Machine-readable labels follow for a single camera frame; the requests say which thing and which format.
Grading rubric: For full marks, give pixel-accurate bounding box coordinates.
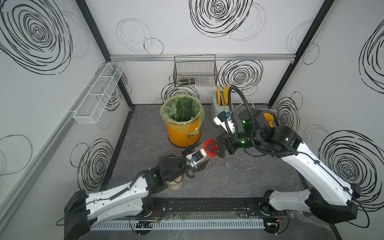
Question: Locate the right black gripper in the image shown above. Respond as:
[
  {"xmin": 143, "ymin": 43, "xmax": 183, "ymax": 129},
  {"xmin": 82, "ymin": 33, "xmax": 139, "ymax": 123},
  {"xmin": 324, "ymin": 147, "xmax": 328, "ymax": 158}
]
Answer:
[{"xmin": 204, "ymin": 127, "xmax": 261, "ymax": 156}]

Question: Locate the red jar lid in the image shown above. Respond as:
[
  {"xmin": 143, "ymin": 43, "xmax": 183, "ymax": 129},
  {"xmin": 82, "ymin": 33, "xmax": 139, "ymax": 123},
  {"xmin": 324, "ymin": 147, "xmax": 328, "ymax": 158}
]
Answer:
[{"xmin": 203, "ymin": 139, "xmax": 218, "ymax": 158}]

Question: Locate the yellow trash bin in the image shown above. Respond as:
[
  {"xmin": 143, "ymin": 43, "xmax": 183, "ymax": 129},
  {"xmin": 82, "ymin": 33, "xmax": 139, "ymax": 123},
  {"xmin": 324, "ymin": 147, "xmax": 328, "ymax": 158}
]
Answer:
[{"xmin": 166, "ymin": 120, "xmax": 201, "ymax": 147}]

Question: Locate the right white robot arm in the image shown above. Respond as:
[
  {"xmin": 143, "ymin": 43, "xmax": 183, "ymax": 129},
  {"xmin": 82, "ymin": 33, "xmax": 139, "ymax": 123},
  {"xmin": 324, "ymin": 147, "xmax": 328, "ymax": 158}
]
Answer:
[{"xmin": 215, "ymin": 87, "xmax": 362, "ymax": 224}]

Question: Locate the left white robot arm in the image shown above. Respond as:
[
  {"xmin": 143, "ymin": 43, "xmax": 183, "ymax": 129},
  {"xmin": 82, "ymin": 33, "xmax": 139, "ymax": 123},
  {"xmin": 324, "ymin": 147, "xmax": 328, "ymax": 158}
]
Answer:
[{"xmin": 62, "ymin": 143, "xmax": 215, "ymax": 240}]

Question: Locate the cream lid oatmeal jar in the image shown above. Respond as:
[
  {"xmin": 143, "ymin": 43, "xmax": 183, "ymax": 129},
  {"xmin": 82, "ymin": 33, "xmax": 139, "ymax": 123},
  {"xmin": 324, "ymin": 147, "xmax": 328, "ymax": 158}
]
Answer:
[{"xmin": 167, "ymin": 175, "xmax": 184, "ymax": 192}]

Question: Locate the mint green toaster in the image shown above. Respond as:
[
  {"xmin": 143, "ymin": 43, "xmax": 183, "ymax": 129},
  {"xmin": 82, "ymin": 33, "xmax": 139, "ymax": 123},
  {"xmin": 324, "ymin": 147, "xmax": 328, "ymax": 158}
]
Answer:
[{"xmin": 211, "ymin": 91, "xmax": 230, "ymax": 123}]

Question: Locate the green plastic bin liner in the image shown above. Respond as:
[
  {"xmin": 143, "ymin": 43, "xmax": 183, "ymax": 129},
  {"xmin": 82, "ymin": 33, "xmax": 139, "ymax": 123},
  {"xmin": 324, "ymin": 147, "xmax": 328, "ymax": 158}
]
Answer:
[{"xmin": 160, "ymin": 95, "xmax": 205, "ymax": 128}]

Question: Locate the yellow mug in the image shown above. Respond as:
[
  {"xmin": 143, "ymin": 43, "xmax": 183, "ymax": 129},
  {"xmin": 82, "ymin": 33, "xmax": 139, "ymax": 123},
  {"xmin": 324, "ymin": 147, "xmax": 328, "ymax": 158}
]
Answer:
[{"xmin": 264, "ymin": 113, "xmax": 274, "ymax": 128}]

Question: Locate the right yellow toast slice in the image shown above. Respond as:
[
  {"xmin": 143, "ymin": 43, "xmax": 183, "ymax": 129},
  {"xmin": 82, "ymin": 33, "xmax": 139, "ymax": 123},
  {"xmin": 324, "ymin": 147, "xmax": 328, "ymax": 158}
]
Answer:
[{"xmin": 223, "ymin": 86, "xmax": 229, "ymax": 106}]

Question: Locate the yellow toast slice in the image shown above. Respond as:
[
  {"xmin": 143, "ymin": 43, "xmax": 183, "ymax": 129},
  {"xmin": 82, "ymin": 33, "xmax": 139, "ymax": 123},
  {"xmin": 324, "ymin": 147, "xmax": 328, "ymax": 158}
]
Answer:
[
  {"xmin": 217, "ymin": 86, "xmax": 222, "ymax": 106},
  {"xmin": 223, "ymin": 86, "xmax": 229, "ymax": 106}
]

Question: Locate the left yellow toast slice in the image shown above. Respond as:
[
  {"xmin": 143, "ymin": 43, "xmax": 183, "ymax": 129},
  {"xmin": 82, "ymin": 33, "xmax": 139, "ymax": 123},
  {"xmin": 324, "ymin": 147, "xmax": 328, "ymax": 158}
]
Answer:
[{"xmin": 217, "ymin": 86, "xmax": 222, "ymax": 106}]

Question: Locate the dark item in basket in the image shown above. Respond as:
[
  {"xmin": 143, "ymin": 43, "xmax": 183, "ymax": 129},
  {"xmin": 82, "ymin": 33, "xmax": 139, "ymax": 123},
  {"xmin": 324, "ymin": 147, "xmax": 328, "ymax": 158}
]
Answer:
[{"xmin": 179, "ymin": 78, "xmax": 196, "ymax": 86}]

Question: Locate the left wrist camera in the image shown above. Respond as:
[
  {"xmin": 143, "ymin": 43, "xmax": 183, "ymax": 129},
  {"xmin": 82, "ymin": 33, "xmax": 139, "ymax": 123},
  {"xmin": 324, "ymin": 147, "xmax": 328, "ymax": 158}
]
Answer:
[{"xmin": 186, "ymin": 149, "xmax": 209, "ymax": 167}]

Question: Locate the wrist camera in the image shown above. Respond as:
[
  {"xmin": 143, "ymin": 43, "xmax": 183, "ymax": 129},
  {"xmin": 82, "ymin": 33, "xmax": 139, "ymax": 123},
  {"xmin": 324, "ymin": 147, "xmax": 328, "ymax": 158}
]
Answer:
[
  {"xmin": 213, "ymin": 111, "xmax": 235, "ymax": 128},
  {"xmin": 186, "ymin": 149, "xmax": 209, "ymax": 167}
]

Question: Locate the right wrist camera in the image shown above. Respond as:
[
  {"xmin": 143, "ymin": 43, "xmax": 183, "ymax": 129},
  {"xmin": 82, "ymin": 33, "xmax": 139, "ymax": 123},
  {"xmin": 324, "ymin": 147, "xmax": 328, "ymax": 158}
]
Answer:
[{"xmin": 213, "ymin": 111, "xmax": 235, "ymax": 128}]

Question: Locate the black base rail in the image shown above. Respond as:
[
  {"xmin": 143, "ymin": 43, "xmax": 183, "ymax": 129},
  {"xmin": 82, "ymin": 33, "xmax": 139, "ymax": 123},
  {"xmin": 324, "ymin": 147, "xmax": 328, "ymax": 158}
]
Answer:
[{"xmin": 143, "ymin": 197, "xmax": 326, "ymax": 217}]

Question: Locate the white slotted cable duct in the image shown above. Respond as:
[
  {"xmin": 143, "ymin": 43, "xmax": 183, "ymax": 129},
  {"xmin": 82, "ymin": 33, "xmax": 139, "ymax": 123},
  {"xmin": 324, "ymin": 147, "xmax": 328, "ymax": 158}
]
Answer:
[{"xmin": 91, "ymin": 219, "xmax": 265, "ymax": 231}]

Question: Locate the black wire wall basket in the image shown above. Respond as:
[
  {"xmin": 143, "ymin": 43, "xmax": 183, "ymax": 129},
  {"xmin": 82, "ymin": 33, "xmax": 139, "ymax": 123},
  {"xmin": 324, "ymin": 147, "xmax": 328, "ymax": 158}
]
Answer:
[{"xmin": 173, "ymin": 55, "xmax": 219, "ymax": 88}]

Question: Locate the white wire wall shelf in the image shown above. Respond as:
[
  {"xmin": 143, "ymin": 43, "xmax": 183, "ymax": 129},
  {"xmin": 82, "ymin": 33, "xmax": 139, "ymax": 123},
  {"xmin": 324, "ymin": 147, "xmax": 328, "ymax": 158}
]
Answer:
[{"xmin": 73, "ymin": 62, "xmax": 124, "ymax": 124}]

